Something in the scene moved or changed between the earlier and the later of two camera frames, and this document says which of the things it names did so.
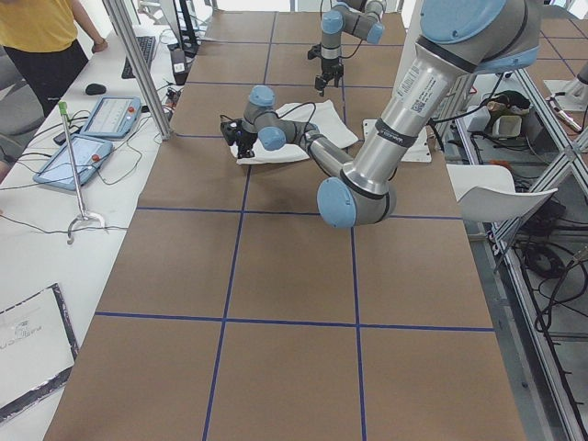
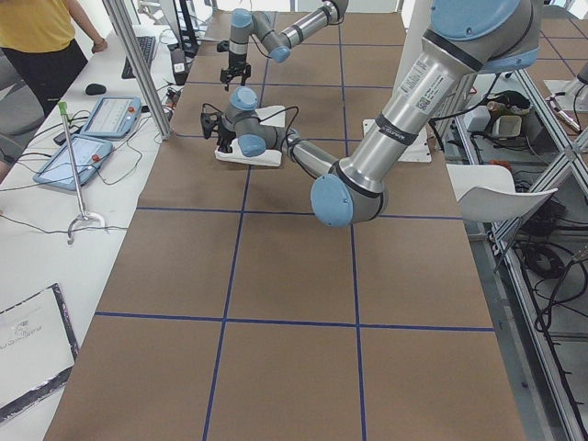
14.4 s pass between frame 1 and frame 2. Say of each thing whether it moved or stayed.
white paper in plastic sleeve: stayed
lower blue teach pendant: stayed
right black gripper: moved
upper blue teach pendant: stayed
